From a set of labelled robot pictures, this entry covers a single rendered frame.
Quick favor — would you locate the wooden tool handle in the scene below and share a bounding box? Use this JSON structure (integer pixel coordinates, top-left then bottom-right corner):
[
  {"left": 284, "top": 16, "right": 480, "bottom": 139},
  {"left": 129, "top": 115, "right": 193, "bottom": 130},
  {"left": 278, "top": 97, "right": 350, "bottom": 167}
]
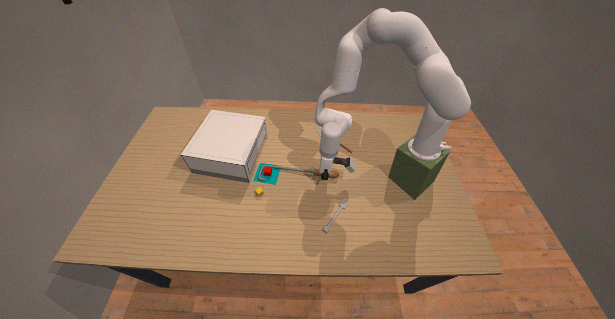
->
[{"left": 258, "top": 165, "right": 339, "bottom": 181}]

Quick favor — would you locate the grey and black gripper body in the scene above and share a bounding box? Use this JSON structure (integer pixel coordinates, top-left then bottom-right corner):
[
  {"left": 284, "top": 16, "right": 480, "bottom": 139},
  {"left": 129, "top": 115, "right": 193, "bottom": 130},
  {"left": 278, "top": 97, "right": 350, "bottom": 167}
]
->
[{"left": 319, "top": 155, "right": 337, "bottom": 174}]

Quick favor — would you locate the teal square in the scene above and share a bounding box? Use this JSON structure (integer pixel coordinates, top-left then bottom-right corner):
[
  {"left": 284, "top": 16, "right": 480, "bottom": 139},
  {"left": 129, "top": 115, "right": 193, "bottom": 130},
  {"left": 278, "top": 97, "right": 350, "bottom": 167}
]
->
[{"left": 253, "top": 163, "right": 280, "bottom": 185}]

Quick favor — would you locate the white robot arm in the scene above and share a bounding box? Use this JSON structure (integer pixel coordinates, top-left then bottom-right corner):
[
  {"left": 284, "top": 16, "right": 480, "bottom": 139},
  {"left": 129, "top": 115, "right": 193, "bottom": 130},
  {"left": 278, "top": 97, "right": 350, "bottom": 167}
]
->
[{"left": 315, "top": 8, "right": 471, "bottom": 173}]

